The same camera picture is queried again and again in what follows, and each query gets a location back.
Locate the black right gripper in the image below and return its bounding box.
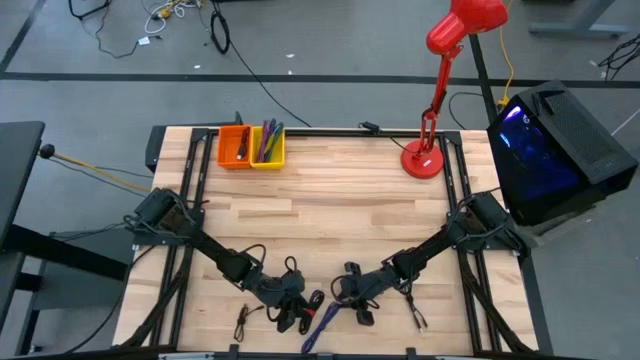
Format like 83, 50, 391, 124
343, 260, 402, 328

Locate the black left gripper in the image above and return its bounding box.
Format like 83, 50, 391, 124
247, 269, 314, 335

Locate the black cable with red band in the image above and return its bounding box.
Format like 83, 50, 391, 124
297, 288, 327, 336

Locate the purple braided cable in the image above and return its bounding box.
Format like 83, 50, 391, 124
300, 301, 345, 355

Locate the thin brown cable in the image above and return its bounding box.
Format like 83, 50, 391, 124
233, 303, 266, 344

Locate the black forked cable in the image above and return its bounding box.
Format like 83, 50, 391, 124
403, 291, 430, 335

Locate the green braided cable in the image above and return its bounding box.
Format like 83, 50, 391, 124
264, 121, 286, 164

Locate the black cable white USB plug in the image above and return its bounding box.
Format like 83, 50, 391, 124
236, 126, 252, 162

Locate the yellow plastic basket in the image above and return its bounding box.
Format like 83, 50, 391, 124
249, 125, 287, 172

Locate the orange plastic basket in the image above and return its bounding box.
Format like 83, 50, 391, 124
216, 124, 254, 171

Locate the red desk lamp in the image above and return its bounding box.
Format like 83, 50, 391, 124
399, 0, 510, 181

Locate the black computer tower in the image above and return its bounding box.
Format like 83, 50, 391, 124
486, 79, 640, 227

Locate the yellow stick with black ball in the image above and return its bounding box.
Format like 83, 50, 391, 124
38, 143, 152, 194

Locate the black side table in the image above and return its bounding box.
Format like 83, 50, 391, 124
0, 119, 130, 356

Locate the grey desk leg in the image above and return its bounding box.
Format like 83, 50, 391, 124
519, 0, 640, 39

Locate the black device with cable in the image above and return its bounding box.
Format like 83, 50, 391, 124
358, 120, 417, 154

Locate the magenta braided cable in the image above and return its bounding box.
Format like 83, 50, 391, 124
256, 118, 277, 164

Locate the black aluminium table frame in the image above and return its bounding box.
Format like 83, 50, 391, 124
112, 125, 555, 360

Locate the yellow extension cord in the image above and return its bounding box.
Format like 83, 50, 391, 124
496, 0, 517, 109

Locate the black coiled floor cable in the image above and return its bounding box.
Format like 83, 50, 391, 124
202, 0, 312, 129

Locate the white floor cable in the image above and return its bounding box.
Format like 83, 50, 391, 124
137, 0, 202, 47

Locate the black floor cable bundle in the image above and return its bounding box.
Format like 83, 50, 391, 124
596, 33, 640, 82

